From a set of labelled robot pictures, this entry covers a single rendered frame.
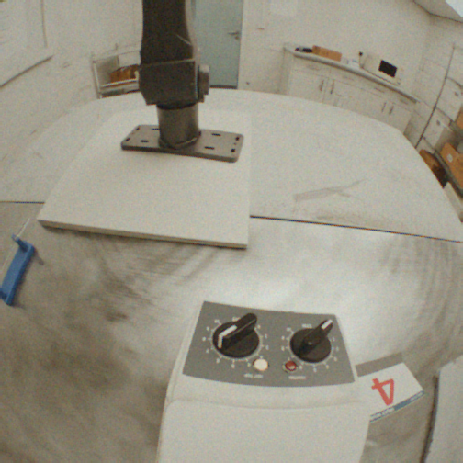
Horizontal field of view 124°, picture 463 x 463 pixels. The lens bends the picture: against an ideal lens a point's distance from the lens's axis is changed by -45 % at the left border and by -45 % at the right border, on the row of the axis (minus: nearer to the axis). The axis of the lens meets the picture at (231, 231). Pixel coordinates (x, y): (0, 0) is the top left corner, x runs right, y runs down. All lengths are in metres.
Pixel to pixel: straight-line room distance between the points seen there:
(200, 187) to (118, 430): 0.30
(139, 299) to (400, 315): 0.30
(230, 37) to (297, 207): 2.71
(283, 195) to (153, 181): 0.18
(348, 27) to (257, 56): 1.28
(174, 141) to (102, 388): 0.32
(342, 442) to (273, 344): 0.09
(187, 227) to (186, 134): 0.14
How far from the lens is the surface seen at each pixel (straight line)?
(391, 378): 0.26
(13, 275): 0.36
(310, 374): 0.16
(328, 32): 3.05
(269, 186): 0.31
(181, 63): 0.26
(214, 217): 0.25
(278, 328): 0.18
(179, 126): 0.32
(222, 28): 2.91
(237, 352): 0.15
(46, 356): 0.29
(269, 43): 2.92
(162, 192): 0.29
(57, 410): 0.29
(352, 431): 0.15
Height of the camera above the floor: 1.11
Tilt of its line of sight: 55 degrees down
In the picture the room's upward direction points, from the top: 5 degrees clockwise
